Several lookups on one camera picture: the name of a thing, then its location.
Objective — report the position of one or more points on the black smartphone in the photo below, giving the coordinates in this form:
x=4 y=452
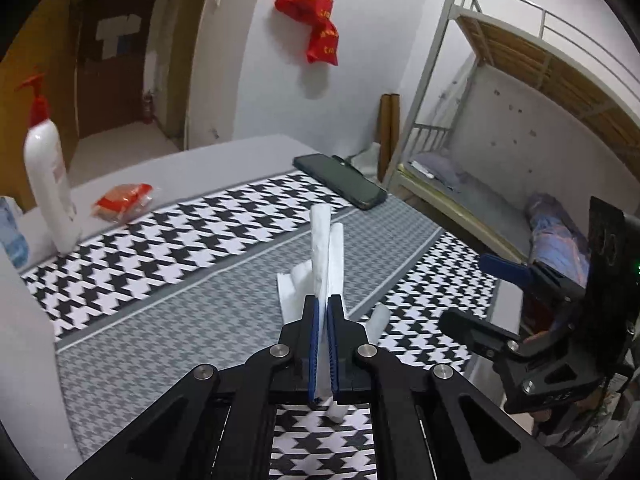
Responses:
x=340 y=180

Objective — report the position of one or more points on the white foam box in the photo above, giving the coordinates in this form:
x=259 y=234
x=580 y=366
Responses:
x=30 y=360

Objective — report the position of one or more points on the light wooden side door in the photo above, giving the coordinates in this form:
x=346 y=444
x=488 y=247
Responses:
x=172 y=20

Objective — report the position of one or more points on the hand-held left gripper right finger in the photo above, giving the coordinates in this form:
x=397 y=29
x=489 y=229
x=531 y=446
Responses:
x=334 y=350

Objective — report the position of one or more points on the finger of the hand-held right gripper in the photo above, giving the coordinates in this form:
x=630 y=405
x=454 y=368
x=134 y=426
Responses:
x=505 y=267
x=475 y=327

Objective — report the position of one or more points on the metal bunk bed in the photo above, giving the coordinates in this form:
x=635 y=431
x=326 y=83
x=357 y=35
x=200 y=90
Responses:
x=525 y=60

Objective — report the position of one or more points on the clear spray bottle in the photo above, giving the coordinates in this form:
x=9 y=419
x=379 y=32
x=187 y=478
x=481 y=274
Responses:
x=12 y=240

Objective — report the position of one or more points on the red snack packet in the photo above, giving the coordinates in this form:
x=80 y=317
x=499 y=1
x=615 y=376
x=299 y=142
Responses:
x=122 y=200

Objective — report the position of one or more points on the white pump bottle red cap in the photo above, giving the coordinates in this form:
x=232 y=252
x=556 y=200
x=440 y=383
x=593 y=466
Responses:
x=47 y=185

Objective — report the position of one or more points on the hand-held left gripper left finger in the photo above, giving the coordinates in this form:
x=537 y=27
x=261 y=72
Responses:
x=313 y=350

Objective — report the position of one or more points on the grey clothing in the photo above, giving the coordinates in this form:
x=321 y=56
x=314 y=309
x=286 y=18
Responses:
x=600 y=440

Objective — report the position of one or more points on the wooden wardrobe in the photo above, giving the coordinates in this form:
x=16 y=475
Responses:
x=40 y=60

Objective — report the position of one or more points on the white towel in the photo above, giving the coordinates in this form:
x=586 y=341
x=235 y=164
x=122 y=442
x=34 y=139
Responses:
x=325 y=260

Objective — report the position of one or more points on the white paper notice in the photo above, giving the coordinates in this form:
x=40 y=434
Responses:
x=117 y=30

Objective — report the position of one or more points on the short white foam piece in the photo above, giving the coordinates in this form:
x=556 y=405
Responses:
x=377 y=322
x=292 y=295

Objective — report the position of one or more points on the dark brown door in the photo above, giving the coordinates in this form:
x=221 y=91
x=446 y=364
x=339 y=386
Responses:
x=115 y=100

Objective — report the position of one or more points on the grey pillow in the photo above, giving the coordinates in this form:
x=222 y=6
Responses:
x=440 y=167

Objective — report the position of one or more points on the red fire extinguisher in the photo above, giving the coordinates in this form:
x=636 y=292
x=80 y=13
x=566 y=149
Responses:
x=148 y=107

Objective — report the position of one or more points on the houndstooth patterned cloth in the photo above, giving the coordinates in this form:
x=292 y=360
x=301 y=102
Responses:
x=175 y=285

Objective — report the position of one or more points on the red hanging bags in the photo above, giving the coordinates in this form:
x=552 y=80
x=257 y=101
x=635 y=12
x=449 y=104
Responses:
x=310 y=10

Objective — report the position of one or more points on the blue patterned bundle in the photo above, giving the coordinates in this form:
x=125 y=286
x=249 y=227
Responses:
x=555 y=235

